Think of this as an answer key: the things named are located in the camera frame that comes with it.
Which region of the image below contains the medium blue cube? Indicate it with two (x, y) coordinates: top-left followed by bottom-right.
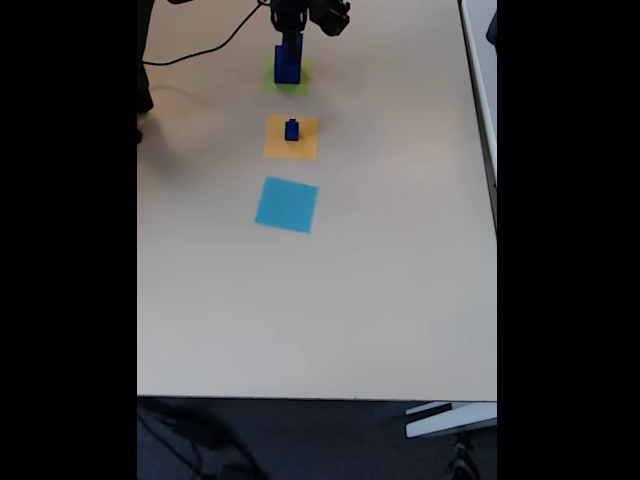
(278, 32), (304, 60)

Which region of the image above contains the white neighbouring table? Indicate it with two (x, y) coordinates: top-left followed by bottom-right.
(458, 0), (498, 234)

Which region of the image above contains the black camera box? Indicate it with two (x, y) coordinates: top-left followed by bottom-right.
(307, 0), (352, 38)

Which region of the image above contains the white table leg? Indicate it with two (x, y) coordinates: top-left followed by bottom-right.
(404, 401), (498, 439)

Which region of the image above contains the black cable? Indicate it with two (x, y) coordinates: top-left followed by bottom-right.
(142, 0), (274, 66)

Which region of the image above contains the light blue paper square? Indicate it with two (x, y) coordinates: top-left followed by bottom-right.
(254, 176), (320, 235)

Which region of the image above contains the orange paper square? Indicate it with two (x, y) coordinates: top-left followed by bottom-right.
(263, 113), (319, 161)

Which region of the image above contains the green paper square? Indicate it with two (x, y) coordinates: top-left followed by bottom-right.
(260, 53), (315, 97)

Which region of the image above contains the large blue cube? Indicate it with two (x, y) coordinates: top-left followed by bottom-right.
(273, 44), (304, 85)

